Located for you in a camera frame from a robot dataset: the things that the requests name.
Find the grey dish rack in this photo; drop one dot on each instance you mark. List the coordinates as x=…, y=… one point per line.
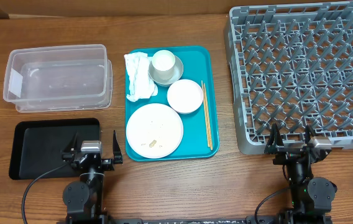
x=291, y=65

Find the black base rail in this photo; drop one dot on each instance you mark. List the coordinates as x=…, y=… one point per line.
x=246, y=220

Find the white round plate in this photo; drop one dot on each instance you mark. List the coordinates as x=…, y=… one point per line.
x=154, y=121

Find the white napkin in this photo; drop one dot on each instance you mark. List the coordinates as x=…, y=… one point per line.
x=141, y=85

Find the pink bowl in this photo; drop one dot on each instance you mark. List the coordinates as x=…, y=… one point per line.
x=185, y=96

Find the grey small bowl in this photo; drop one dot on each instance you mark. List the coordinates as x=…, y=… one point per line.
x=176, y=74

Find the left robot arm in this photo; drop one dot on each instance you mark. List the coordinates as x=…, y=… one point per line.
x=84, y=198

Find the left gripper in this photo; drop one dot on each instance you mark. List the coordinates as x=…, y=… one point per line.
x=109, y=163

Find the food scrap on plate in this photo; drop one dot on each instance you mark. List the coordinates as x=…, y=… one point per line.
x=153, y=143

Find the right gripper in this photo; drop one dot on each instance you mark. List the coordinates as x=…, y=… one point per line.
x=284, y=154

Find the white paper cup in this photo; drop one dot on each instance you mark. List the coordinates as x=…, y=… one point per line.
x=163, y=62

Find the teal serving tray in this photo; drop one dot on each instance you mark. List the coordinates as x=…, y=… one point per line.
x=197, y=67

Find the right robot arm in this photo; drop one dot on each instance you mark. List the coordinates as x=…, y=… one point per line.
x=311, y=196

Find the black tray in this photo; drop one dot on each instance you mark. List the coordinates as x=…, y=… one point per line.
x=37, y=146

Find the clear plastic bin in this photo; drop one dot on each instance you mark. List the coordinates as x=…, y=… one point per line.
x=58, y=78

